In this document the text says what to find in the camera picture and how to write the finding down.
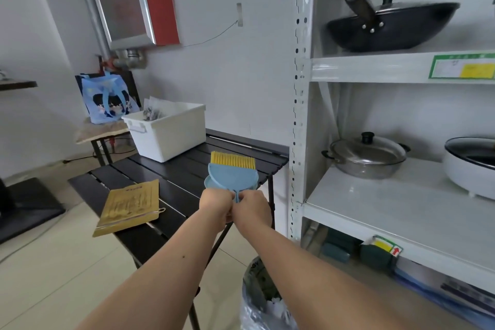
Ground white metal shelf unit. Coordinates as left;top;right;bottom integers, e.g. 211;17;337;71
288;0;495;296

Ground blue brush with yellow bristles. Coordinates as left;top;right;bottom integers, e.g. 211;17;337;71
210;151;257;170

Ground person's right forearm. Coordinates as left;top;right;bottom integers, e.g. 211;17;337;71
237;222;417;330

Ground white electric cooking pot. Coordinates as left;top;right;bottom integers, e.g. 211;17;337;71
442;136;495;201

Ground yellow and green shelf tag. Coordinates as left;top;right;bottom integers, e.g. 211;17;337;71
361;235;403;259

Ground clear plastic trash bag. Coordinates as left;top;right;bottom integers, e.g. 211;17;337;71
239;256;299;330

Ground blue cartoon tote bag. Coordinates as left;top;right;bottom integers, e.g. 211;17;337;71
75;72;141;125

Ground person's left forearm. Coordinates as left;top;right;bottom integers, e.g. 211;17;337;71
75;209;227;330

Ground dark wooden ledge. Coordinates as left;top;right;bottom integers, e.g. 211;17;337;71
0;80;38;92

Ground dark green box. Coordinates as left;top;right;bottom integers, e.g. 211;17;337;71
320;231;355;265
359;243;396;271

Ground white plastic storage bin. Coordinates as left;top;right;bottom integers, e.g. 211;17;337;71
121;102;207;163

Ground person's left hand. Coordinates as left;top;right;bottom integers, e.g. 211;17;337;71
199;187;237;233

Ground blue flat box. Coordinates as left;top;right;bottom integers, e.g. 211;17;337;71
394;259;495;319

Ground blue plastic dustpan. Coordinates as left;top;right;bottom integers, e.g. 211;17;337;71
204;163;261;203

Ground green framed shelf label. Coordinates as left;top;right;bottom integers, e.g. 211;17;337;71
428;52;495;81

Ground thin black wire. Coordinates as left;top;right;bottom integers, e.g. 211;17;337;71
181;20;239;48

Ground clear packets of small parts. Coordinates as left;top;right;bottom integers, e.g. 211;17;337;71
142;96;183;122

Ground black wok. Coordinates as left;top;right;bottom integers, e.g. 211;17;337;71
326;0;461;53

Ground small wooden side table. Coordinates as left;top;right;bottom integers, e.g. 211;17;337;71
75;117;134;166

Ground yellow zip packet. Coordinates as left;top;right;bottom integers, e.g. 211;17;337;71
92;179;166;238

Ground black slatted folding table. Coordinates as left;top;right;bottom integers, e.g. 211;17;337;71
68;129;291;330

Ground black stand base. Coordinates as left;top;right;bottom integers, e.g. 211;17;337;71
0;177;67;245

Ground person's right hand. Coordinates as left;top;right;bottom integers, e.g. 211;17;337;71
232;189;274;240

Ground steel pot with lid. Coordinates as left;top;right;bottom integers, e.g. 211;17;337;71
321;132;411;180

